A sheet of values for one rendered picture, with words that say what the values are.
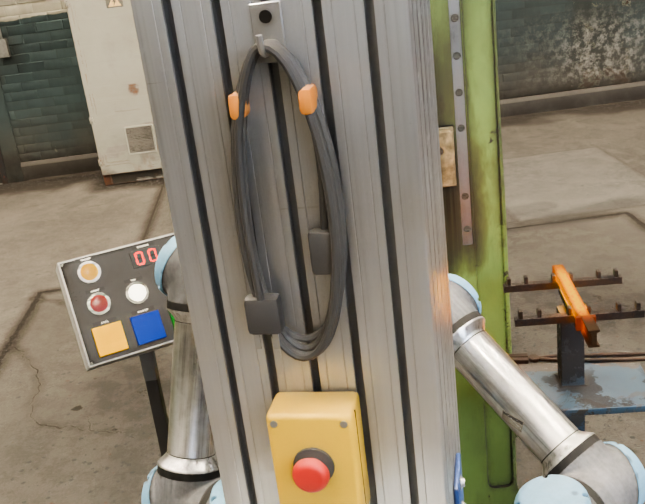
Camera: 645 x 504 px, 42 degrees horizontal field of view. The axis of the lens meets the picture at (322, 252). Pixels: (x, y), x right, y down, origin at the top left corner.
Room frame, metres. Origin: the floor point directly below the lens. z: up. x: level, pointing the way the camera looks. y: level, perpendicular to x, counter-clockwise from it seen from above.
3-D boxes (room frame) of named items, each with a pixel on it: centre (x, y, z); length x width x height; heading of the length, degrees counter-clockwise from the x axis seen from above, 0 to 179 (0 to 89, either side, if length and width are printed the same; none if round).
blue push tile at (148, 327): (1.99, 0.47, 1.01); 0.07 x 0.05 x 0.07; 114
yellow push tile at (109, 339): (1.95, 0.56, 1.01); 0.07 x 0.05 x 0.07; 114
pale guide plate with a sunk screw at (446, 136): (2.31, -0.36, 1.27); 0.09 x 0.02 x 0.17; 89
